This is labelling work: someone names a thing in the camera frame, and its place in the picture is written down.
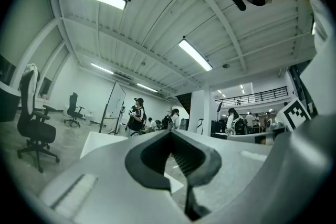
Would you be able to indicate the black staircase underside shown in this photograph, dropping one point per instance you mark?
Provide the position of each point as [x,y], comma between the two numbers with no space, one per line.
[184,103]

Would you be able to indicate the small black office chair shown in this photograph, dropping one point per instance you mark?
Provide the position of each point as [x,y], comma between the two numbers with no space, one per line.
[74,111]

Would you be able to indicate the large black office chair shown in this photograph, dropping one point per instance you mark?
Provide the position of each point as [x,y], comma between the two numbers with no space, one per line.
[35,126]

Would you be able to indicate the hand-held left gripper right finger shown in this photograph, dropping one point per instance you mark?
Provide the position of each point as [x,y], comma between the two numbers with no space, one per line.
[236,173]

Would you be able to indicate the black mezzanine railing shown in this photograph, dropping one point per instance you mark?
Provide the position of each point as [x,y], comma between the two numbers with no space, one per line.
[254,95]

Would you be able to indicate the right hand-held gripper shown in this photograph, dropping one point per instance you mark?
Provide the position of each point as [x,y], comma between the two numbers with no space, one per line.
[295,114]

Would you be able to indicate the round ceiling detector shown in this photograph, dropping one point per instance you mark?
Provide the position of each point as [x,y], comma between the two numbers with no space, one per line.
[226,66]

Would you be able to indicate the white cloth on chair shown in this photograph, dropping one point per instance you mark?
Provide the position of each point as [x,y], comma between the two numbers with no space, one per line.
[31,68]

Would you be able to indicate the rolling whiteboard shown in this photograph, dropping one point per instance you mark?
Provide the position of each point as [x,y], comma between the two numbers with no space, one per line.
[115,105]

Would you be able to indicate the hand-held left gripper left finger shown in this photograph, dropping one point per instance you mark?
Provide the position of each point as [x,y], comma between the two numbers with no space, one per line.
[110,191]

